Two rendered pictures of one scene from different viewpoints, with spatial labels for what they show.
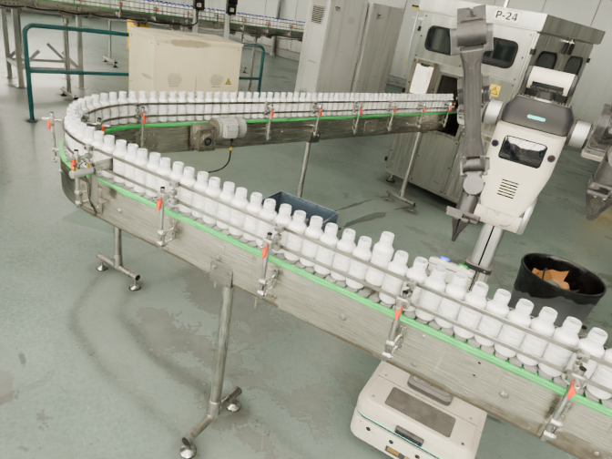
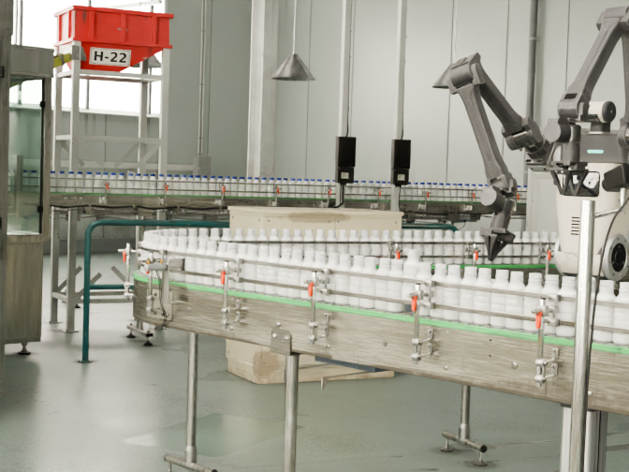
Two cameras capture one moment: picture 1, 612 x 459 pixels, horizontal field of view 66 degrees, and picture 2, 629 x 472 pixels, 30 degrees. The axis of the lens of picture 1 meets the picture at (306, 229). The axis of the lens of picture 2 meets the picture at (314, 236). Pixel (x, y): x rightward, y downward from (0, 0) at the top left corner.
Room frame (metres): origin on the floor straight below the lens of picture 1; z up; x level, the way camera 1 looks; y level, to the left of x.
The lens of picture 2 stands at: (-2.32, -1.25, 1.43)
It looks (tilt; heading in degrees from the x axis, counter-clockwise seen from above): 3 degrees down; 21
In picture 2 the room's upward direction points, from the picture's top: 2 degrees clockwise
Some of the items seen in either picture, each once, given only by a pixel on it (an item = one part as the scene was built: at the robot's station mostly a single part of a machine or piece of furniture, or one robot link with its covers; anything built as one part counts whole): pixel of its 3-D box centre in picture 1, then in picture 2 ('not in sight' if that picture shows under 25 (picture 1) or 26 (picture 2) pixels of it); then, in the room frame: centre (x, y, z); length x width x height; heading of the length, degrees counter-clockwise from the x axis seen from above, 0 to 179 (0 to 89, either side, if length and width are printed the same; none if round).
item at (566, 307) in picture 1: (541, 317); not in sight; (2.41, -1.48, 0.32); 0.45 x 0.45 x 0.64
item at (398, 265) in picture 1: (394, 277); (424, 288); (1.22, -0.29, 1.08); 0.06 x 0.06 x 0.17
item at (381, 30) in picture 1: (364, 63); not in sight; (8.41, -0.46, 0.96); 0.82 x 0.50 x 1.91; 137
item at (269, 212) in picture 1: (267, 222); (319, 276); (1.41, 0.13, 1.08); 0.06 x 0.06 x 0.17
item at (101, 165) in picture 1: (93, 190); (165, 292); (1.66, 0.85, 0.96); 0.23 x 0.10 x 0.27; 155
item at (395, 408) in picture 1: (431, 388); not in sight; (1.72, -0.72, 0.24); 0.68 x 0.53 x 0.41; 155
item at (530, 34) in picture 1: (484, 109); not in sight; (5.52, -1.73, 1.00); 1.60 x 1.30 x 2.00; 137
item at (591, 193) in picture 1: (596, 202); (565, 179); (1.17, -0.72, 1.44); 0.07 x 0.07 x 0.09; 65
